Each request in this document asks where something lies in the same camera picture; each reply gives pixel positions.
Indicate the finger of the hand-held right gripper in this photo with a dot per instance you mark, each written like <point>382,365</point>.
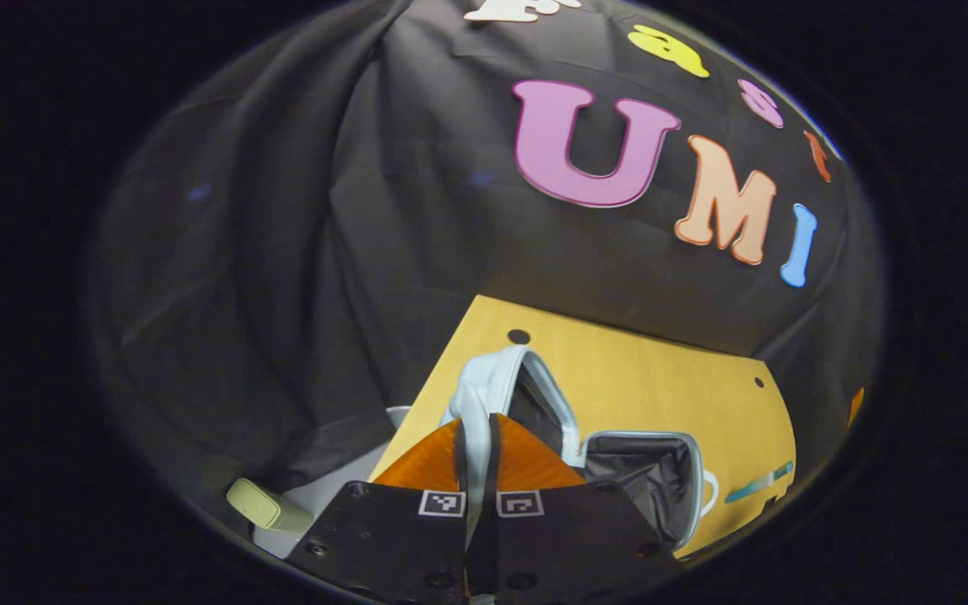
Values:
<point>856,406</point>

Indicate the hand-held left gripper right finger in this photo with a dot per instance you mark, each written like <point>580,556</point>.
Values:
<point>568,538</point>

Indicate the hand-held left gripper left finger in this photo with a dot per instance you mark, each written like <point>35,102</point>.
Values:
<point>391,538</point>

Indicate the teal tube with blue cap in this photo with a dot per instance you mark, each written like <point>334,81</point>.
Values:
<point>757,485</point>

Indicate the beige bin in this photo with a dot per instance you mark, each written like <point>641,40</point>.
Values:
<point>261,504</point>

